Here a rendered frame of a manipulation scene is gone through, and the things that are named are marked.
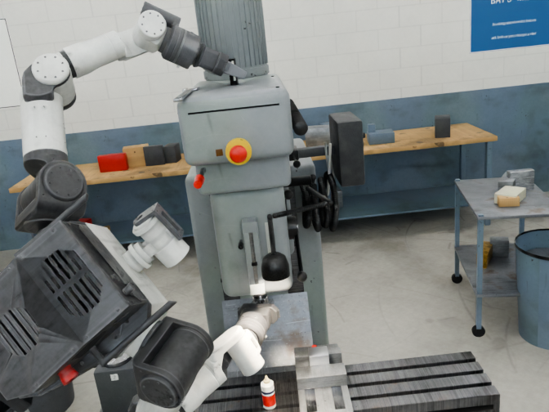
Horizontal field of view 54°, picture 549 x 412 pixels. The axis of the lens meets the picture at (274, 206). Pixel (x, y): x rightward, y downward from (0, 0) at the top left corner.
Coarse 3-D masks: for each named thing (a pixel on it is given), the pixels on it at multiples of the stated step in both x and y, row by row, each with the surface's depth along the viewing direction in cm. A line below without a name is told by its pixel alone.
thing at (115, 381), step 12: (120, 360) 164; (96, 372) 161; (108, 372) 161; (120, 372) 162; (132, 372) 162; (96, 384) 162; (108, 384) 163; (120, 384) 163; (132, 384) 163; (108, 396) 164; (120, 396) 164; (132, 396) 165; (108, 408) 165; (120, 408) 165
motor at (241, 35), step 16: (208, 0) 151; (224, 0) 150; (240, 0) 151; (256, 0) 155; (208, 16) 153; (224, 16) 152; (240, 16) 152; (256, 16) 155; (208, 32) 154; (224, 32) 153; (240, 32) 153; (256, 32) 156; (224, 48) 155; (240, 48) 155; (256, 48) 157; (240, 64) 155; (256, 64) 158; (208, 80) 162; (224, 80) 158
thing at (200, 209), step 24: (192, 168) 200; (312, 168) 189; (192, 192) 189; (192, 216) 192; (312, 240) 197; (216, 264) 198; (312, 264) 200; (216, 288) 201; (312, 288) 203; (216, 312) 204; (312, 312) 206; (216, 336) 207; (312, 336) 209
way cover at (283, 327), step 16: (224, 304) 202; (240, 304) 202; (288, 304) 202; (224, 320) 201; (288, 320) 201; (304, 320) 201; (272, 336) 200; (288, 336) 200; (304, 336) 200; (272, 352) 197; (288, 352) 197; (272, 368) 195; (288, 368) 194
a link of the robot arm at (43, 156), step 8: (32, 152) 113; (40, 152) 113; (48, 152) 113; (56, 152) 114; (64, 152) 116; (24, 160) 114; (32, 160) 113; (40, 160) 113; (48, 160) 113; (64, 160) 116; (32, 168) 116; (40, 168) 115; (32, 176) 118; (32, 184) 110; (24, 192) 114; (32, 192) 109; (24, 200) 113; (32, 200) 110; (24, 208) 113
